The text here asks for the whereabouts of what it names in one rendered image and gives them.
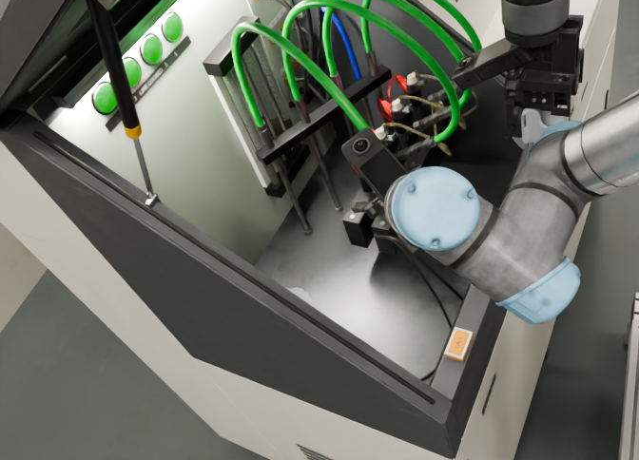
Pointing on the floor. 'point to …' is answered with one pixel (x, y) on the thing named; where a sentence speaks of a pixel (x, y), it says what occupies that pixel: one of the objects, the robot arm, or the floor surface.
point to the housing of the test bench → (113, 295)
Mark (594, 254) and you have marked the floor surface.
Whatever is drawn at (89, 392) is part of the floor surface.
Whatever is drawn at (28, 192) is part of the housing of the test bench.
